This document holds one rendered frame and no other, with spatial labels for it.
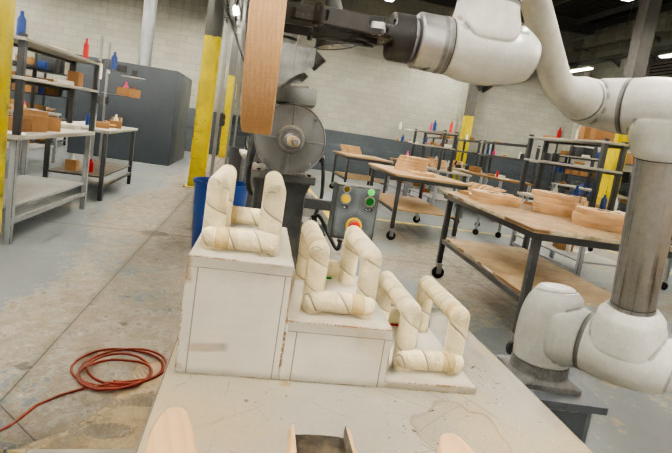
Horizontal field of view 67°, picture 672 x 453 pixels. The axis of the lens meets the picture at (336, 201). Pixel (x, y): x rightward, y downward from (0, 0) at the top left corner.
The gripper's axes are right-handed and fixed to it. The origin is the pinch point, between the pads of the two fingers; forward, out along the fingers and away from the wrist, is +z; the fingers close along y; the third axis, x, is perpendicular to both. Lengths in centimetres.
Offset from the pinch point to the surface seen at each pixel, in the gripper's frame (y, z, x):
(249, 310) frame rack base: -13.1, 0.2, -42.7
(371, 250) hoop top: -8.8, -17.0, -33.2
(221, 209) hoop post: -9.3, 5.9, -29.5
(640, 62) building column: 827, -693, 196
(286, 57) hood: 68, -2, 3
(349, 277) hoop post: 7.2, -17.6, -42.5
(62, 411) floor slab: 123, 69, -146
